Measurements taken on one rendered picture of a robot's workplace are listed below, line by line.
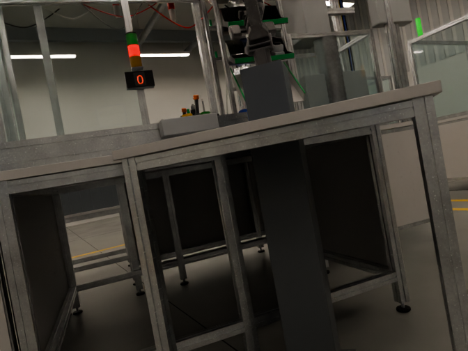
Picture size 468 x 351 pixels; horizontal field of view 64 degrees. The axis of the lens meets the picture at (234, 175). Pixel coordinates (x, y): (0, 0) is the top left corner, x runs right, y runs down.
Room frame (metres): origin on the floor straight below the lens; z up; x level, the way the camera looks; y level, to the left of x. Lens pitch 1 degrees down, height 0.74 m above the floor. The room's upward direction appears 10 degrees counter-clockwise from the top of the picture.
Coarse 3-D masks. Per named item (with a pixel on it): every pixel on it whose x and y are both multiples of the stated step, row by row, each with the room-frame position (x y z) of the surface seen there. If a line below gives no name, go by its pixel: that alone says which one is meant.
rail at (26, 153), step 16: (128, 128) 1.36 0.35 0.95; (144, 128) 1.38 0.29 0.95; (0, 144) 1.23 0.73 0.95; (16, 144) 1.24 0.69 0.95; (32, 144) 1.26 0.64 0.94; (48, 144) 1.28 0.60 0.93; (64, 144) 1.29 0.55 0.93; (80, 144) 1.30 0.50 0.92; (96, 144) 1.32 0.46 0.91; (112, 144) 1.34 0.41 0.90; (128, 144) 1.36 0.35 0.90; (0, 160) 1.22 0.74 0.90; (16, 160) 1.24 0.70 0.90; (32, 160) 1.26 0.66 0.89; (48, 160) 1.27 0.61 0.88; (64, 160) 1.29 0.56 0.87
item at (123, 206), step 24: (240, 168) 3.28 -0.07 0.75; (120, 192) 2.60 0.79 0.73; (192, 192) 3.13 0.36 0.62; (216, 192) 3.19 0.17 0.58; (240, 192) 3.26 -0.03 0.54; (168, 216) 3.05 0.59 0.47; (192, 216) 3.12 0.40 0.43; (216, 216) 3.18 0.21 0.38; (240, 216) 3.25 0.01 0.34; (168, 240) 3.04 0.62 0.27; (192, 240) 3.10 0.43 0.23; (216, 240) 3.17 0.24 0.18; (240, 240) 3.19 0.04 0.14
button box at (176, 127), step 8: (160, 120) 1.34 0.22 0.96; (168, 120) 1.34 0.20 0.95; (176, 120) 1.35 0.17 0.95; (184, 120) 1.36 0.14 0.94; (192, 120) 1.37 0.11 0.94; (200, 120) 1.38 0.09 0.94; (208, 120) 1.39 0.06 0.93; (216, 120) 1.39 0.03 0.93; (160, 128) 1.37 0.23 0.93; (168, 128) 1.34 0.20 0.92; (176, 128) 1.35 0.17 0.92; (184, 128) 1.35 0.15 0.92; (192, 128) 1.36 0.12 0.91; (200, 128) 1.37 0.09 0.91; (208, 128) 1.38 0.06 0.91; (168, 136) 1.37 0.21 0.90
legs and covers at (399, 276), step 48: (336, 144) 1.95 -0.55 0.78; (0, 192) 1.16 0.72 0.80; (48, 192) 2.00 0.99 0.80; (336, 192) 2.02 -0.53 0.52; (384, 192) 1.62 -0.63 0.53; (0, 240) 1.15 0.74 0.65; (48, 240) 2.02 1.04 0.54; (336, 240) 2.10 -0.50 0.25; (384, 240) 1.65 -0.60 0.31; (48, 288) 1.78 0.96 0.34; (240, 288) 1.39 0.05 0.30; (336, 288) 1.55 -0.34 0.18; (48, 336) 1.59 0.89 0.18; (192, 336) 1.33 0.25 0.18
